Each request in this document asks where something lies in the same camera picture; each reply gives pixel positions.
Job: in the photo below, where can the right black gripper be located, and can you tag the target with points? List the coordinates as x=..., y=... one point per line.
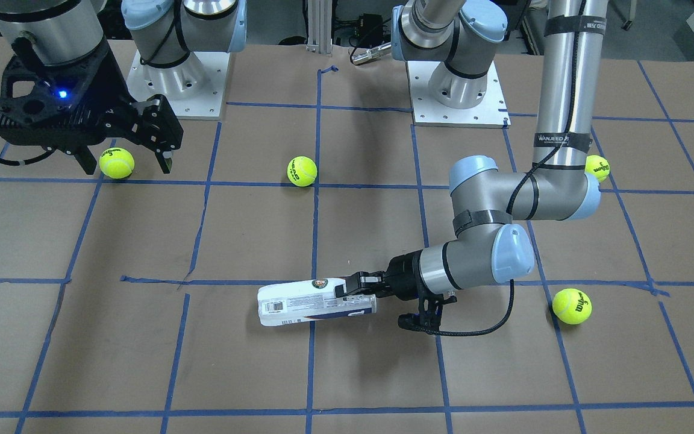
x=113, y=81

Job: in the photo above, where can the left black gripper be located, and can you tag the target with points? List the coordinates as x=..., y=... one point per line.
x=404, y=276

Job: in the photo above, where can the clear tennis ball can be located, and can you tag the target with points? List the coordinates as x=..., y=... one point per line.
x=311, y=300

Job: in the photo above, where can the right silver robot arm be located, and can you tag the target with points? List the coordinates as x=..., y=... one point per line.
x=165, y=33

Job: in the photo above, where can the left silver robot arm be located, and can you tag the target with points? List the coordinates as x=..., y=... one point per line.
x=490, y=245

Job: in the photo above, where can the tennis ball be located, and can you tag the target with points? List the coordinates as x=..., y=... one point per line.
x=116, y=163
x=572, y=306
x=302, y=171
x=598, y=167

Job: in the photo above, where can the tennis ball centre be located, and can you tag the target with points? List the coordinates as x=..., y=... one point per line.
x=302, y=171

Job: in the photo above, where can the silver cylinder connector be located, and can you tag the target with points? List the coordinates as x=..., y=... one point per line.
x=371, y=54

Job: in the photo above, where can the black electronics box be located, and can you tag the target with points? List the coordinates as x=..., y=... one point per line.
x=368, y=26

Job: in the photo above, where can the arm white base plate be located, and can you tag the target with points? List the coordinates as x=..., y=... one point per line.
x=425, y=108
x=195, y=88

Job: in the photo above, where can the aluminium profile post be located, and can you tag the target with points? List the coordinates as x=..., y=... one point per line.
x=319, y=24

